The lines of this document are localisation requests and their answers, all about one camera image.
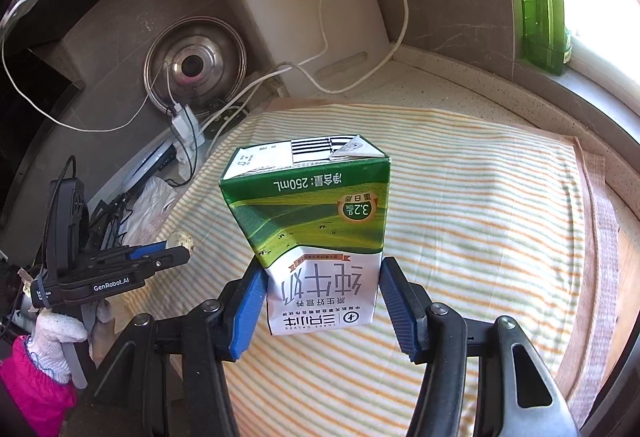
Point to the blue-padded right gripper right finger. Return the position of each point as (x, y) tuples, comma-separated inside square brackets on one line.
[(406, 304)]

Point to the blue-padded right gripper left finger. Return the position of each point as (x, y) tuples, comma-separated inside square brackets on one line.
[(242, 300)]

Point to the green milk carton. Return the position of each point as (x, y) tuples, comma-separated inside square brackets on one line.
[(314, 212)]

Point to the white gloved left hand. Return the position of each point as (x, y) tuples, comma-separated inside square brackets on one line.
[(54, 330)]

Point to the striped yellow towel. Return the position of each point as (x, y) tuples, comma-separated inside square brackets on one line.
[(353, 382)]

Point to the pink jacket sleeve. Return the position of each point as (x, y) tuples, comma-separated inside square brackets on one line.
[(32, 404)]

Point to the white power strip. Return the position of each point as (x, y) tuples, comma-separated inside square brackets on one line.
[(188, 135)]

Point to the pink checkered towel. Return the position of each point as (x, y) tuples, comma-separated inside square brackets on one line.
[(595, 266)]

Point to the steel pot lid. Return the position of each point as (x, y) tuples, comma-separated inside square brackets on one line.
[(199, 62)]

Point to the green soap bottle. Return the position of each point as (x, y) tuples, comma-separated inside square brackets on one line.
[(545, 38)]

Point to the white cutting board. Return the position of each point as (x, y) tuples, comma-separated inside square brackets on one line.
[(344, 39)]

